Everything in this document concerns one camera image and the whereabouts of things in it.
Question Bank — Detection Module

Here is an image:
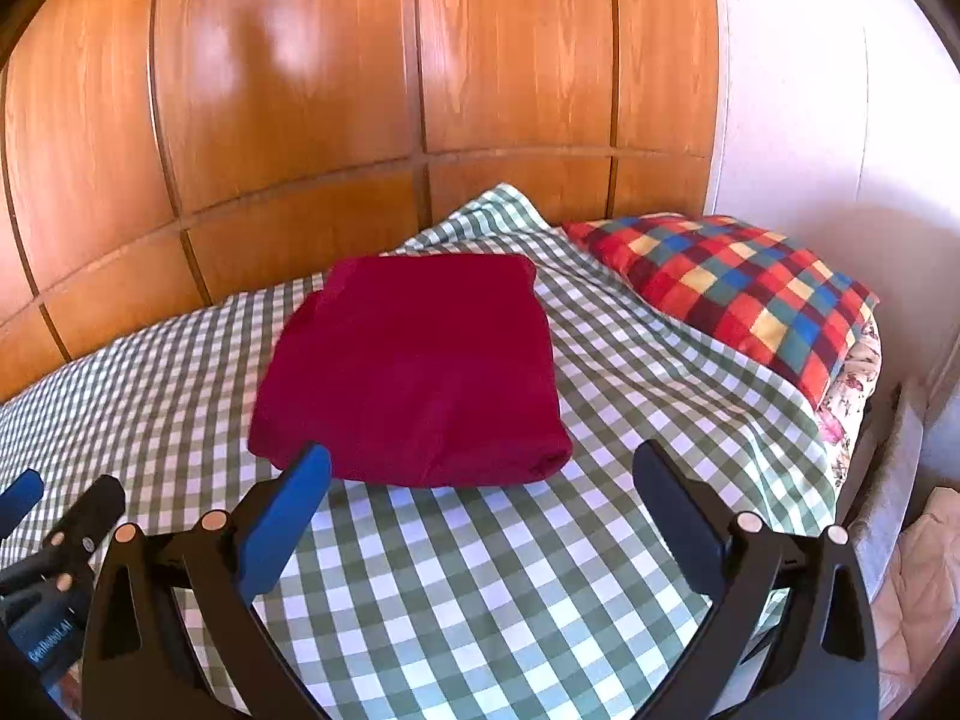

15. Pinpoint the crimson long-sleeve sweater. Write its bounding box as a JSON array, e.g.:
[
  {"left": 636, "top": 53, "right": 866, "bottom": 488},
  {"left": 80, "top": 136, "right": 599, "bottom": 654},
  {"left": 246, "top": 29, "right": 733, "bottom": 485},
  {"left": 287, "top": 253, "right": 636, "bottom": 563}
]
[{"left": 247, "top": 254, "right": 573, "bottom": 488}]

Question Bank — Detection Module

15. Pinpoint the pink quilted blanket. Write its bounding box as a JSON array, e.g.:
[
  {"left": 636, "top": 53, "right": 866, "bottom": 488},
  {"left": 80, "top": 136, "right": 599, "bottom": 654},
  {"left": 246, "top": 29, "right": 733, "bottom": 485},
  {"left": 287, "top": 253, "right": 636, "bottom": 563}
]
[{"left": 872, "top": 488, "right": 958, "bottom": 718}]

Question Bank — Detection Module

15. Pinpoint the floral mattress edge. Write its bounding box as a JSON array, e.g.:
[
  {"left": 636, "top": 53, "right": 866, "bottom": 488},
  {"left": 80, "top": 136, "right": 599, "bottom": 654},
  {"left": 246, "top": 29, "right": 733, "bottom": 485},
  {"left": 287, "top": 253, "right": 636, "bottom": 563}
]
[{"left": 815, "top": 317, "right": 882, "bottom": 491}]

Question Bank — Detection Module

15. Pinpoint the wooden panelled headboard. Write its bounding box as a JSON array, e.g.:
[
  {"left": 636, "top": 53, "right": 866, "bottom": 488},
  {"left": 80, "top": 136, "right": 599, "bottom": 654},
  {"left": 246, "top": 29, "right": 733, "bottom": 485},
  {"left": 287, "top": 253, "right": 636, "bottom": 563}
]
[{"left": 2, "top": 0, "right": 719, "bottom": 395}]

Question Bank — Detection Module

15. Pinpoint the multicolour checkered pillow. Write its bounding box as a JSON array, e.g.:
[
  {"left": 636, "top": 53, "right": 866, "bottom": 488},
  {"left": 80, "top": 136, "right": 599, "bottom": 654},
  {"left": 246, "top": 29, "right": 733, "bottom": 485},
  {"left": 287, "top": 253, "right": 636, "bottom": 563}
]
[{"left": 563, "top": 213, "right": 878, "bottom": 406}]

